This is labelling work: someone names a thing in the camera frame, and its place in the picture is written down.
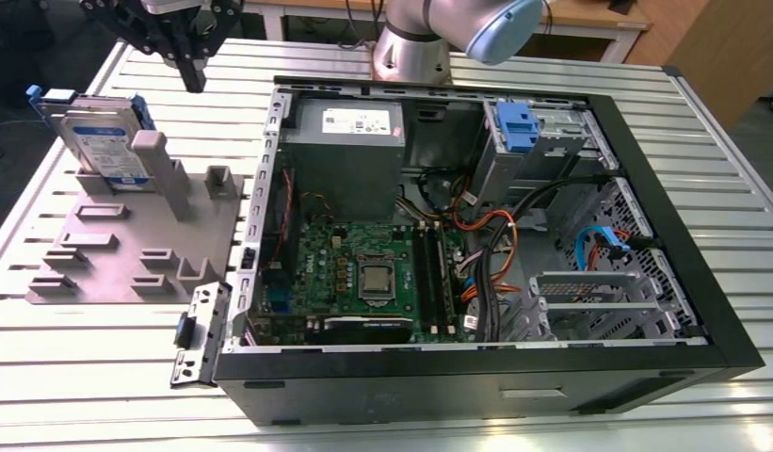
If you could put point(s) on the grey power supply unit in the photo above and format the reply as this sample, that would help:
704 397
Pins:
343 179

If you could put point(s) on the CPU socket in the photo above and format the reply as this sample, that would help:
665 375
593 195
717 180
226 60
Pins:
380 302

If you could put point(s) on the metal disk bay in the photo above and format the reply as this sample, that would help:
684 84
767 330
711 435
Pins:
596 306

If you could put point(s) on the metal optical drive cage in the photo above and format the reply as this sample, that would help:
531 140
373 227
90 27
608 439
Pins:
549 165

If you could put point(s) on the RAM stick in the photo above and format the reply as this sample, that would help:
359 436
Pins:
444 278

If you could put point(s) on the black open PC case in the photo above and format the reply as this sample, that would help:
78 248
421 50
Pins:
424 391

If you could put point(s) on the grey parts rack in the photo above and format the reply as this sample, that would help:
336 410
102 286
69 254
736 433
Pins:
129 245

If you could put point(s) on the blue plastic drive latch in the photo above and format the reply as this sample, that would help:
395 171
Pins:
519 122

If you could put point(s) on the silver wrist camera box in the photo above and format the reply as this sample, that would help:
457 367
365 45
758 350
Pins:
173 5

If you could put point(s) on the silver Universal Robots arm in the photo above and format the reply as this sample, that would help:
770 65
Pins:
412 56

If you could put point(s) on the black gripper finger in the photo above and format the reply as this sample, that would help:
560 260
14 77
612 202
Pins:
132 28
222 19

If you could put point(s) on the silver CPU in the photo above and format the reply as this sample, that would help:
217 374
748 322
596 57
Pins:
377 280

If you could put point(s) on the metal expansion slot bracket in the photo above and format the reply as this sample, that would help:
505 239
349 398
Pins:
204 301

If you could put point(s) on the green motherboard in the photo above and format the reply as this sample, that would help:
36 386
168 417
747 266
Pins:
324 282

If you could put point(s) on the white frame wooden desk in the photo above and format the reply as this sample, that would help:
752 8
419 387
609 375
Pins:
607 16

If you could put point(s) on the hard disk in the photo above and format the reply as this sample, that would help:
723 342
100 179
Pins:
101 141

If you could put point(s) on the black graphics card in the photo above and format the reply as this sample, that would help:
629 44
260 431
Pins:
361 329

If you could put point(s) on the brown wooden cabinet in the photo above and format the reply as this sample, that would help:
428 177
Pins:
726 47

